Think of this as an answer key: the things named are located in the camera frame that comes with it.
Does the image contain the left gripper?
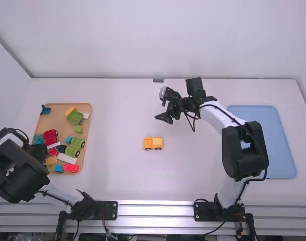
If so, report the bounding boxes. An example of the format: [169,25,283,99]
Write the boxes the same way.
[29,144,50,166]

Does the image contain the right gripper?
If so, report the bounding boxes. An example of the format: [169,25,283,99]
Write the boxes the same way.
[154,87,186,126]

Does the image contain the teal toy brick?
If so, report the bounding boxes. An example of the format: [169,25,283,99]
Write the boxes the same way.
[32,134,46,145]

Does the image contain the red toy car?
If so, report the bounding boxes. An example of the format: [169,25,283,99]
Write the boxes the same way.
[42,129,60,146]

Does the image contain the long white toy brick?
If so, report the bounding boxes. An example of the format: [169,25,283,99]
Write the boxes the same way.
[56,153,78,165]

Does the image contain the yellow toy car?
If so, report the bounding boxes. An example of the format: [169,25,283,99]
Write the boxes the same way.
[142,136,166,152]

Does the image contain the green toy car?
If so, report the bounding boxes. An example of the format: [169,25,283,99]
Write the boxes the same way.
[64,137,86,158]

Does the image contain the tan tray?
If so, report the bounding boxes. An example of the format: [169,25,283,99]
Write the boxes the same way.
[32,102,93,176]

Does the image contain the large green toy brick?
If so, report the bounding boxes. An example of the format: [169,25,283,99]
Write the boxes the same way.
[66,109,84,126]

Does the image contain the silver rails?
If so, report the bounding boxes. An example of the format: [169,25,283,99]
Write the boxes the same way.
[0,200,306,237]

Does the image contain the blue mat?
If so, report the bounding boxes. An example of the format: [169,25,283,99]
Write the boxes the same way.
[226,104,298,180]

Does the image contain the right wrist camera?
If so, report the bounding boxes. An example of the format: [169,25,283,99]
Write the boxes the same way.
[159,86,169,101]

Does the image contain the black cable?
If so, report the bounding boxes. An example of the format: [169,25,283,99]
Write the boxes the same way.
[202,220,229,236]
[183,109,201,133]
[239,167,268,199]

